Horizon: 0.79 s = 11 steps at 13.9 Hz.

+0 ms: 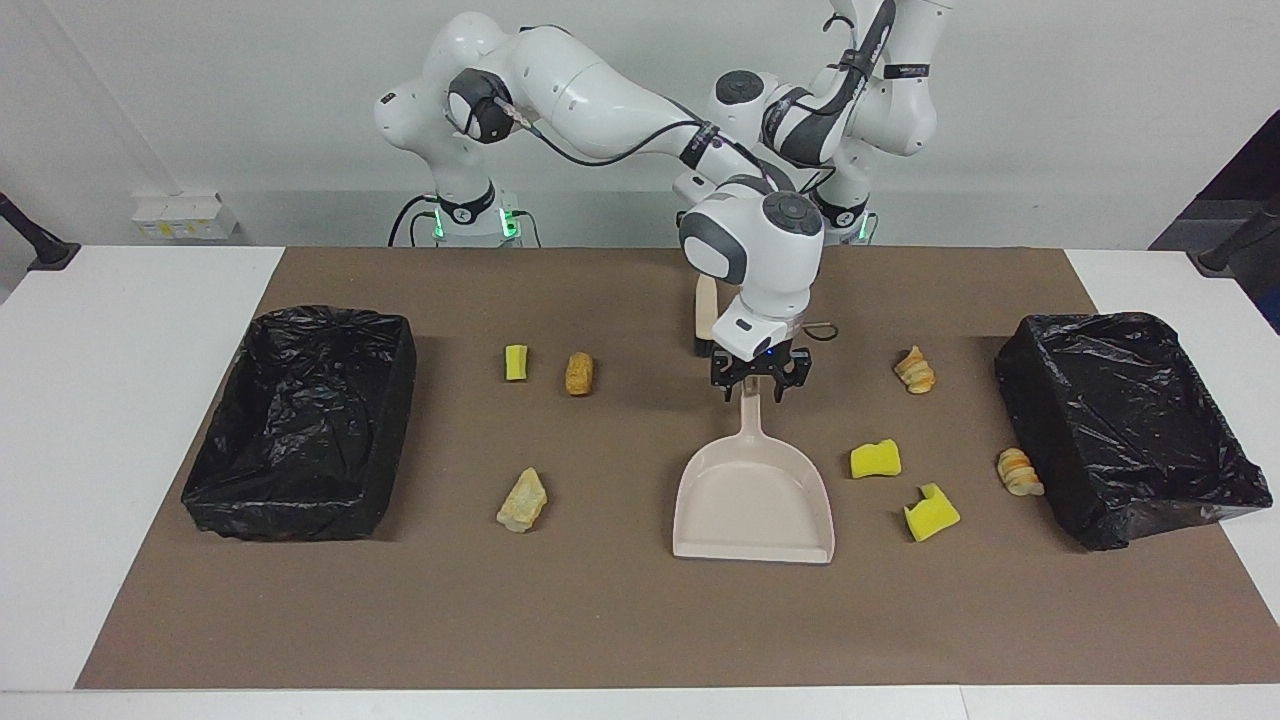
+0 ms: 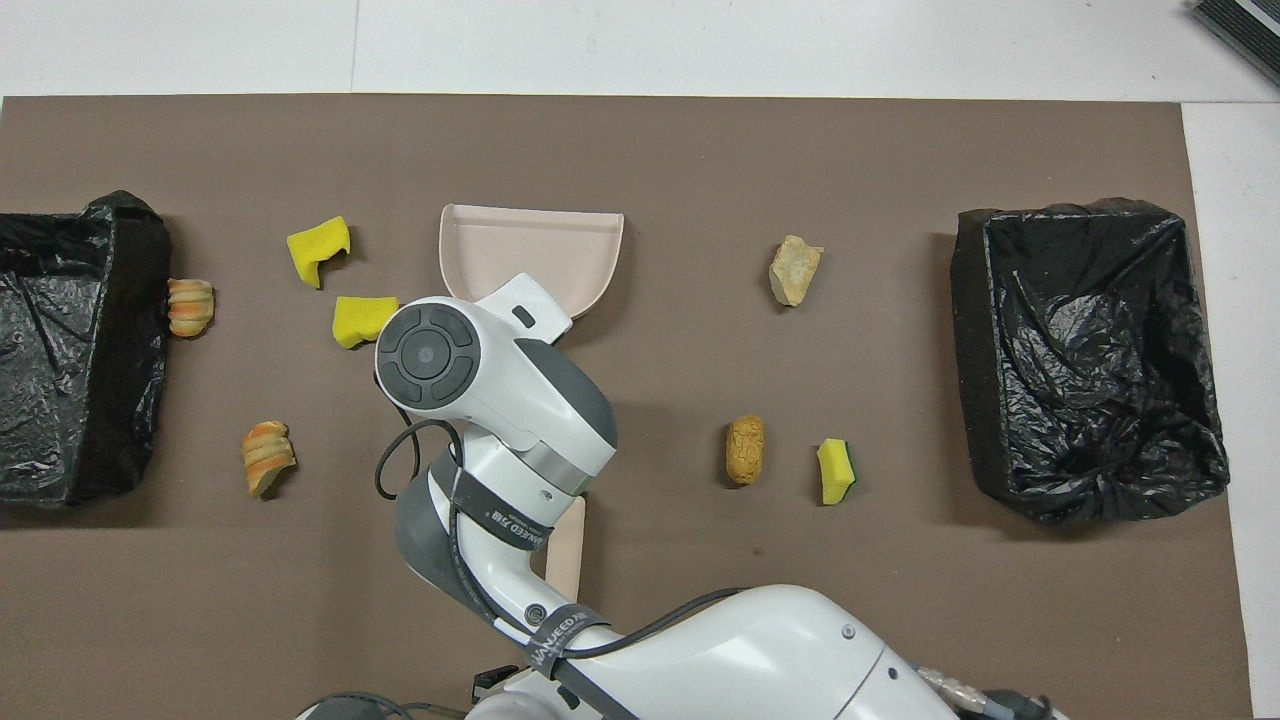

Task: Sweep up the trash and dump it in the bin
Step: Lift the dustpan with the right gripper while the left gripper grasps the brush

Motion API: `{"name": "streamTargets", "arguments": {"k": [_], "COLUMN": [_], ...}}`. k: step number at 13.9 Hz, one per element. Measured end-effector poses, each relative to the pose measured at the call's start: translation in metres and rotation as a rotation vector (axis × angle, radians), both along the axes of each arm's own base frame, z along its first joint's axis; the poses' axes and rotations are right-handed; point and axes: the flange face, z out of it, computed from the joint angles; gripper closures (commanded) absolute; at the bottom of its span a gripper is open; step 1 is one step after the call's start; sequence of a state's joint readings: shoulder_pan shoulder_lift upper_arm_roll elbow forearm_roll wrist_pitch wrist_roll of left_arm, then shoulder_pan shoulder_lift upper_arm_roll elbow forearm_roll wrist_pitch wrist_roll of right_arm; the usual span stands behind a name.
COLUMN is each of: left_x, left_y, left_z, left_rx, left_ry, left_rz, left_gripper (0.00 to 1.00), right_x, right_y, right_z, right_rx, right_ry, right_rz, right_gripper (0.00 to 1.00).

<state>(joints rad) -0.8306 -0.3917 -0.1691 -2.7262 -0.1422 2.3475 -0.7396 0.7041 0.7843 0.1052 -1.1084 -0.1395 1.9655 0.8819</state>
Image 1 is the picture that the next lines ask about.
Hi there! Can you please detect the black bag lined bin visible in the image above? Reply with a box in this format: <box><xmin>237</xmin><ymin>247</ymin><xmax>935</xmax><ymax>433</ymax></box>
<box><xmin>994</xmin><ymin>312</ymin><xmax>1273</xmax><ymax>553</ymax></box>
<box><xmin>180</xmin><ymin>305</ymin><xmax>418</xmax><ymax>544</ymax></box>

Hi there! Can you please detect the dark background furniture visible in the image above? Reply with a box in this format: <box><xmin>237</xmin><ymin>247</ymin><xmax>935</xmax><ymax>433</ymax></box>
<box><xmin>1148</xmin><ymin>110</ymin><xmax>1280</xmax><ymax>336</ymax></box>

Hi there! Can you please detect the notched yellow sponge piece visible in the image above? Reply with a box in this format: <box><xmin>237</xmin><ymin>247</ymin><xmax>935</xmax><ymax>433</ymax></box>
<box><xmin>903</xmin><ymin>482</ymin><xmax>962</xmax><ymax>543</ymax></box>

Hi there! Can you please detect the black base power cable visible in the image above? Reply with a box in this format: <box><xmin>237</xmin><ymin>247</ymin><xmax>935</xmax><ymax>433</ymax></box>
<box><xmin>388</xmin><ymin>193</ymin><xmax>443</xmax><ymax>248</ymax></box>

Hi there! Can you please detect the striped croissant bread piece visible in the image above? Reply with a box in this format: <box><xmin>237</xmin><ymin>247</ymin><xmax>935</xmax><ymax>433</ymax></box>
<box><xmin>893</xmin><ymin>345</ymin><xmax>938</xmax><ymax>395</ymax></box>
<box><xmin>996</xmin><ymin>447</ymin><xmax>1046</xmax><ymax>498</ymax></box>

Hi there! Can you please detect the brown table mat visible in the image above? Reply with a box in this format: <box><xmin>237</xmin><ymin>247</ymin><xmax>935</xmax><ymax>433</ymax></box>
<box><xmin>75</xmin><ymin>247</ymin><xmax>1280</xmax><ymax>691</ymax></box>

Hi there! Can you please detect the large yellow green sponge piece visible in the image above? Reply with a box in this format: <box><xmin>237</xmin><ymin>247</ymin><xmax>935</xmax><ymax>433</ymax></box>
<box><xmin>850</xmin><ymin>438</ymin><xmax>903</xmax><ymax>480</ymax></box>

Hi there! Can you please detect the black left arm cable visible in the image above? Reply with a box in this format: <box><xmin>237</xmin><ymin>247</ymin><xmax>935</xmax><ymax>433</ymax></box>
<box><xmin>822</xmin><ymin>8</ymin><xmax>873</xmax><ymax>76</ymax></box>

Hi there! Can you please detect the beige hand brush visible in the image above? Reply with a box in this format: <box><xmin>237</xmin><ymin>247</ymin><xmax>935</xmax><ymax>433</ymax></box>
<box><xmin>694</xmin><ymin>275</ymin><xmax>723</xmax><ymax>359</ymax></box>

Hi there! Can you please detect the pale torn bread chunk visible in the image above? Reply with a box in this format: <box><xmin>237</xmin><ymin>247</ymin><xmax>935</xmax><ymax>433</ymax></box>
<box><xmin>496</xmin><ymin>467</ymin><xmax>549</xmax><ymax>535</ymax></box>

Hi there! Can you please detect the black stand foot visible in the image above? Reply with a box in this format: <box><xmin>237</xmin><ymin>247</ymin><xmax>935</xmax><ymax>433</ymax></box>
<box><xmin>1188</xmin><ymin>195</ymin><xmax>1280</xmax><ymax>276</ymax></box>
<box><xmin>0</xmin><ymin>192</ymin><xmax>81</xmax><ymax>273</ymax></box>

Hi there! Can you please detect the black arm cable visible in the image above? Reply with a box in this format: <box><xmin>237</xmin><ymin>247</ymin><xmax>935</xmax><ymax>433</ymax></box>
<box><xmin>822</xmin><ymin>8</ymin><xmax>873</xmax><ymax>76</ymax></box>
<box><xmin>500</xmin><ymin>95</ymin><xmax>843</xmax><ymax>343</ymax></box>

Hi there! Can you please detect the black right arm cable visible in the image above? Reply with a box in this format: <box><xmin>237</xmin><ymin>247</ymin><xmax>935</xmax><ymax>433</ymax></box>
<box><xmin>500</xmin><ymin>95</ymin><xmax>843</xmax><ymax>343</ymax></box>

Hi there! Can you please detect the beige plastic dustpan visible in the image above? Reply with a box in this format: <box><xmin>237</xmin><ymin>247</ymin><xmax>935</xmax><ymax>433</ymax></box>
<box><xmin>672</xmin><ymin>392</ymin><xmax>836</xmax><ymax>566</ymax></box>

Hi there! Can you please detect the white wall socket box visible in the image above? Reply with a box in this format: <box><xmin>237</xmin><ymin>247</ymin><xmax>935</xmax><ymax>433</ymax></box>
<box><xmin>132</xmin><ymin>193</ymin><xmax>239</xmax><ymax>241</ymax></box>

